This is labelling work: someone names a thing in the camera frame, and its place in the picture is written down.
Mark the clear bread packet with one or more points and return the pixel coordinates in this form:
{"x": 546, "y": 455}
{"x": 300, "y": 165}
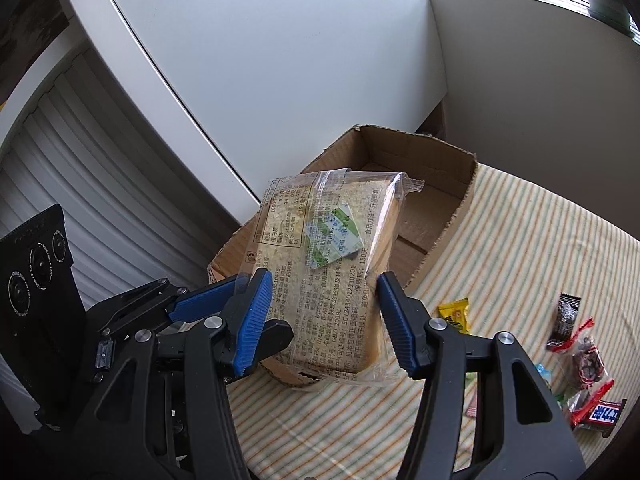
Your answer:
{"x": 300, "y": 270}

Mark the pink candy packet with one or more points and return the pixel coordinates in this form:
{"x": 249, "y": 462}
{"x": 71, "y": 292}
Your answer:
{"x": 472, "y": 410}

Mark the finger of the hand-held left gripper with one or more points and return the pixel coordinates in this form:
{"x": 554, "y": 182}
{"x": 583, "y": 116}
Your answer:
{"x": 205, "y": 300}
{"x": 277, "y": 337}

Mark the brown cardboard box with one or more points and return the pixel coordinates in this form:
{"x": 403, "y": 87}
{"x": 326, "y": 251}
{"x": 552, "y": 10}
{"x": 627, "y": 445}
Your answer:
{"x": 430, "y": 170}

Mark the striped tablecloth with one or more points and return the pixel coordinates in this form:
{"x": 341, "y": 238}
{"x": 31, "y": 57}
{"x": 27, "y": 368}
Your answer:
{"x": 500, "y": 240}

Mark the black candy packet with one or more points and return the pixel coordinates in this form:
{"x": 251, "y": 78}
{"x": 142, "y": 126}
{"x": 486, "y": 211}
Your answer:
{"x": 564, "y": 322}

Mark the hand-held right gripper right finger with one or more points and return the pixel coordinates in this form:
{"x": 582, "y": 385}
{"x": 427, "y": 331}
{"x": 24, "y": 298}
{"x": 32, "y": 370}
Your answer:
{"x": 400, "y": 330}

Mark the blue brown candy bar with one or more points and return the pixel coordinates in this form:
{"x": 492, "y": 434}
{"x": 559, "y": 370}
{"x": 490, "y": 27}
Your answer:
{"x": 606, "y": 414}

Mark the yellow candy packet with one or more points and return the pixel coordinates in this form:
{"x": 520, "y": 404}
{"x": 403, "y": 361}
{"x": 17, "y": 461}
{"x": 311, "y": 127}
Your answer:
{"x": 456, "y": 316}

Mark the white cabinet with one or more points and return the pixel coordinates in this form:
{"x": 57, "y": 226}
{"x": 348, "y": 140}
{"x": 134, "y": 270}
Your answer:
{"x": 275, "y": 60}

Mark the potted plant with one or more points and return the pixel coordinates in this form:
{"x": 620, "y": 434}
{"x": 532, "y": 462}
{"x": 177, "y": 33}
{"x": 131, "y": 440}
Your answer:
{"x": 610, "y": 0}

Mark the red clear snack packet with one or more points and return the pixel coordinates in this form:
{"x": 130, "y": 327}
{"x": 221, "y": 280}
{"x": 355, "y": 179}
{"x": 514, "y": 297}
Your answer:
{"x": 586, "y": 360}
{"x": 580, "y": 407}

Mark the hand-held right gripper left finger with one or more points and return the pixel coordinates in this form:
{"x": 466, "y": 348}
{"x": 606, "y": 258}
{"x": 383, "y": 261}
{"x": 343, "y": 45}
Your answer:
{"x": 250, "y": 320}

